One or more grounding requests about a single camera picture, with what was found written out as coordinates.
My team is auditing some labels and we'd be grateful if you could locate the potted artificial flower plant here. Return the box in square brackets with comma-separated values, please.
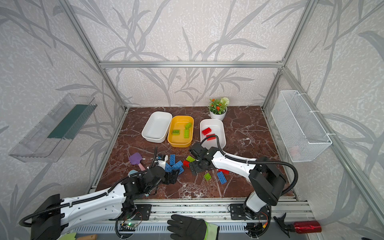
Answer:
[209, 97, 230, 121]

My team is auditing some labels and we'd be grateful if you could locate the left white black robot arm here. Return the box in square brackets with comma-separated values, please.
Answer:
[19, 155, 180, 240]

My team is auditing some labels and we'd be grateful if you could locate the red lego brick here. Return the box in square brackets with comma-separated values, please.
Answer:
[202, 128, 212, 136]
[183, 160, 190, 168]
[218, 169, 230, 175]

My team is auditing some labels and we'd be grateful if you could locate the blue lego brick upright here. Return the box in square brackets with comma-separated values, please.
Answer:
[169, 155, 176, 166]

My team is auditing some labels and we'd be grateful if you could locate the yellow rectangular bin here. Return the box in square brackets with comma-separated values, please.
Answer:
[167, 116, 194, 148]

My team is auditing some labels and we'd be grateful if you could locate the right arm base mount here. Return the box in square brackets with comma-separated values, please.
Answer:
[228, 204, 271, 221]

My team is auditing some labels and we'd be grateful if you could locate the left white rectangular bin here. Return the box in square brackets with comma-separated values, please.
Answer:
[142, 112, 173, 143]

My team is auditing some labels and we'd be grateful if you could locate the red metal bottle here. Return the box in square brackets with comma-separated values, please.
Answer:
[293, 221, 322, 234]

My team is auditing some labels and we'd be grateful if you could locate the large blue lego plate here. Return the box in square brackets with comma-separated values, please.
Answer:
[165, 163, 173, 173]

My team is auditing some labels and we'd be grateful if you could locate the white rectangular bin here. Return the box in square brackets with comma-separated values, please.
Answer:
[200, 119, 227, 149]
[142, 112, 173, 143]

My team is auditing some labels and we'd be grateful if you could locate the black clamp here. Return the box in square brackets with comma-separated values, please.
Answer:
[274, 213, 296, 238]

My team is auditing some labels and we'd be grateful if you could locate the black work glove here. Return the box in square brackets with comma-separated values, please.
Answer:
[167, 215, 220, 240]

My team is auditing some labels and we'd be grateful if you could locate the blue lego brick middle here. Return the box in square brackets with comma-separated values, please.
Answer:
[172, 161, 184, 175]

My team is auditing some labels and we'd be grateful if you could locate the small green lego square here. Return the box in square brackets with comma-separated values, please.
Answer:
[204, 173, 212, 181]

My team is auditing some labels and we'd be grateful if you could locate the purple pink toy spatula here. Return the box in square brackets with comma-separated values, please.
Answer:
[129, 153, 146, 171]

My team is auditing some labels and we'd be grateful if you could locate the green lego brick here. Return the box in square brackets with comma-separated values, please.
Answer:
[185, 123, 192, 130]
[186, 156, 196, 163]
[184, 129, 190, 139]

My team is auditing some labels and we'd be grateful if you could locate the blue lego brick right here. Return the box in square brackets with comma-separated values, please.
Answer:
[217, 172, 227, 185]

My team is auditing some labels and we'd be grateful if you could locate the green lego brick top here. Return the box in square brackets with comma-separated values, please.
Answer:
[186, 156, 196, 163]

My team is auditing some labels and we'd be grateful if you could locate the clear plastic wall shelf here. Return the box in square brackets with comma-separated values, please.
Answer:
[9, 94, 98, 163]

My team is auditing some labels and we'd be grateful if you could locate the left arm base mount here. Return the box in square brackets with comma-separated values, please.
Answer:
[119, 204, 152, 221]

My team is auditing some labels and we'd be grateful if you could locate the right white rectangular bin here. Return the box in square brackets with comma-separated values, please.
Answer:
[200, 119, 227, 149]

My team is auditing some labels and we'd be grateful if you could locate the white wire mesh basket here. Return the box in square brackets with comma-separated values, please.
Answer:
[272, 90, 332, 163]

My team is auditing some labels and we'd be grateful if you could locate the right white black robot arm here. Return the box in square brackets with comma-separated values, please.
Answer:
[189, 135, 299, 213]

